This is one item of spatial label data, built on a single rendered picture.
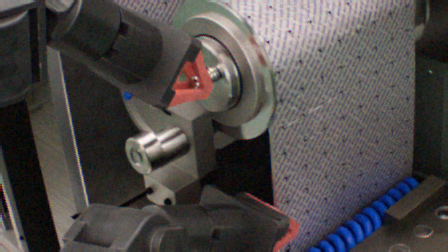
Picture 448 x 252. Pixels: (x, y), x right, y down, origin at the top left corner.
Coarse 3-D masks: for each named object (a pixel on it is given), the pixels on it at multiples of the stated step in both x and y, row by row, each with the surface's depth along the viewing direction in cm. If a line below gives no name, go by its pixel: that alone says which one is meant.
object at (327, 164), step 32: (352, 96) 93; (384, 96) 98; (288, 128) 87; (320, 128) 91; (352, 128) 95; (384, 128) 100; (288, 160) 89; (320, 160) 93; (352, 160) 97; (384, 160) 102; (288, 192) 91; (320, 192) 95; (352, 192) 99; (384, 192) 104; (320, 224) 97
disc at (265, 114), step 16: (192, 0) 86; (208, 0) 84; (176, 16) 89; (192, 16) 87; (224, 16) 83; (240, 16) 82; (240, 32) 83; (256, 48) 82; (256, 64) 83; (272, 80) 82; (272, 96) 83; (272, 112) 84; (224, 128) 91; (240, 128) 89; (256, 128) 87
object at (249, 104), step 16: (208, 16) 85; (192, 32) 87; (208, 32) 85; (224, 32) 83; (240, 48) 83; (240, 64) 84; (256, 80) 83; (256, 96) 84; (224, 112) 89; (240, 112) 87; (256, 112) 85
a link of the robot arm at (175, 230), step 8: (168, 224) 74; (176, 224) 75; (184, 224) 76; (152, 232) 72; (160, 232) 72; (168, 232) 72; (176, 232) 73; (184, 232) 76; (152, 240) 71; (160, 240) 71; (168, 240) 72; (176, 240) 73; (184, 240) 76; (152, 248) 71; (160, 248) 71; (168, 248) 72; (176, 248) 73; (184, 248) 76
